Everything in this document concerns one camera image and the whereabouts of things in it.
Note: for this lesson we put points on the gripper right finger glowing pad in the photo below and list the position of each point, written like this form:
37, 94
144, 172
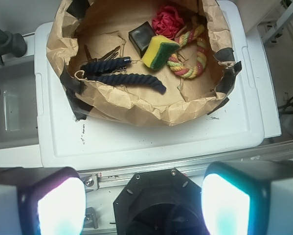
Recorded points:
248, 198

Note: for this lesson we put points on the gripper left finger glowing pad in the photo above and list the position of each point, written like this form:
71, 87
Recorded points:
41, 201

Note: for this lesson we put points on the clear plastic container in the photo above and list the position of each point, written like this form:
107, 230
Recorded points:
18, 107

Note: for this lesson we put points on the bunch of metal keys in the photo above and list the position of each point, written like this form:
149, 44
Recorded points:
110, 55

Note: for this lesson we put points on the black clamp stand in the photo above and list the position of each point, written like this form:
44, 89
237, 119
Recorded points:
11, 44

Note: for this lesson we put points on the brown paper bag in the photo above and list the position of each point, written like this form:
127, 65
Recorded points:
105, 24

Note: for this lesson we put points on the yellow green sponge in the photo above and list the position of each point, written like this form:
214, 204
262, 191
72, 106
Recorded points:
158, 52

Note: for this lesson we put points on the black rectangular block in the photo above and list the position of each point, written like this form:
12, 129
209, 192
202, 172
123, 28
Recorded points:
140, 37

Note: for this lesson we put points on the red crumpled cloth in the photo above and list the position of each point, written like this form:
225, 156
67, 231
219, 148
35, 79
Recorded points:
167, 22

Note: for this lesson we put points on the metal corner bracket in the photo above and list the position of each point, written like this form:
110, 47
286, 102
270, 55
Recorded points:
90, 220

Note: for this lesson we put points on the black octagonal mount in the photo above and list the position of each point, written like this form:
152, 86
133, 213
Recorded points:
163, 202

